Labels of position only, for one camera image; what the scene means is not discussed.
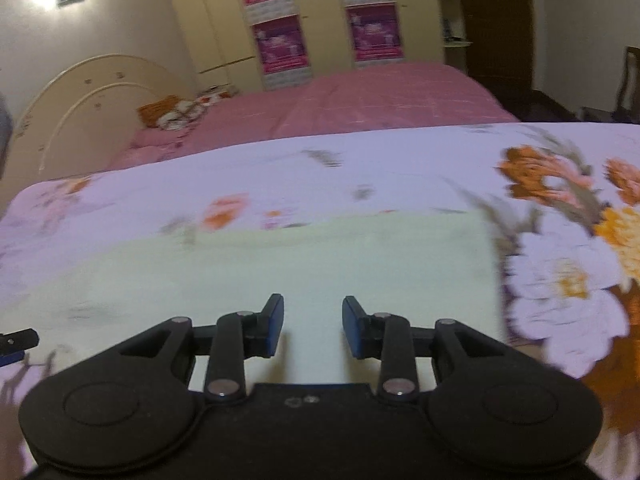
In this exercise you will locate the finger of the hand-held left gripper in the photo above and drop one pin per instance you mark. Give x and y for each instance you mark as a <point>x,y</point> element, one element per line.
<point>20,338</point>

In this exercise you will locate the pink bedspread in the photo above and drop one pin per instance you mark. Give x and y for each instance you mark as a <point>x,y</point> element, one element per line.
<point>380,95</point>

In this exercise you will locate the cream white cloth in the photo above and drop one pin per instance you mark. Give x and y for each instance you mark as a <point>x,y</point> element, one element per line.
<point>250,270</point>

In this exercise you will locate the cream wardrobe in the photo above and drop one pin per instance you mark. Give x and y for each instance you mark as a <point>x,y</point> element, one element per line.
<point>220,20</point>

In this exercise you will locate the floral printed blanket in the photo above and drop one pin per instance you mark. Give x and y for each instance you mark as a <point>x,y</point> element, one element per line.
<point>360,170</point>

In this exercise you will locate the orange floral pillow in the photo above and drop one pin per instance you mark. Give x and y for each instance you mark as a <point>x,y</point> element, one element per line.
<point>167,111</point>

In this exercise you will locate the cream corner shelf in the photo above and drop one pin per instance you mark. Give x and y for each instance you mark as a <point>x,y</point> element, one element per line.
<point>452,15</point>

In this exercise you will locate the dark wooden door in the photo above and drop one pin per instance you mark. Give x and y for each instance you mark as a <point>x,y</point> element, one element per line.
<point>495,30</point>

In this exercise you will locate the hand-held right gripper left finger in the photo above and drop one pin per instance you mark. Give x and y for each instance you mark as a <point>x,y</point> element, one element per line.
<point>274,325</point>

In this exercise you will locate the cream arched headboard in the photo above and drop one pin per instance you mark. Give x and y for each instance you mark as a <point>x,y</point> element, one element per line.
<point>75,105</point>

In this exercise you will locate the red floral pillow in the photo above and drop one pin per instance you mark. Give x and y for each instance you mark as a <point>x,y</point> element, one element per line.
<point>215,94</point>

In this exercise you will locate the grey fabric item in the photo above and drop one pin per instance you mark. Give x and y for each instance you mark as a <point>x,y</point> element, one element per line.
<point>4,130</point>

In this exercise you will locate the dark wooden chair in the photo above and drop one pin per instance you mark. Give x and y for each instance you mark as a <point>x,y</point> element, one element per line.
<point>625,85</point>

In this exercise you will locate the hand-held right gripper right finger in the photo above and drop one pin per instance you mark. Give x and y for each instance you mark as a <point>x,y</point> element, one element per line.
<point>351,327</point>

